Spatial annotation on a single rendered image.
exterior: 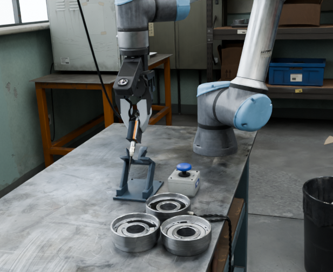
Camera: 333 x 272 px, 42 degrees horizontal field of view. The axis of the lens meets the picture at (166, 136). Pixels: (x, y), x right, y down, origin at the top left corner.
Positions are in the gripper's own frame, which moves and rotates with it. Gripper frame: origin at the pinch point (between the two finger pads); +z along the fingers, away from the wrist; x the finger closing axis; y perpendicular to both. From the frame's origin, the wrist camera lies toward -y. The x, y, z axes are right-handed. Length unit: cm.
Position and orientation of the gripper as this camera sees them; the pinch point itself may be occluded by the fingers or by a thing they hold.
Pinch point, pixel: (135, 128)
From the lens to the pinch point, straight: 113.1
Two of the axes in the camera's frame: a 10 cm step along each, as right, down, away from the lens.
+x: -9.6, -0.5, 2.8
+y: 2.8, -3.0, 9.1
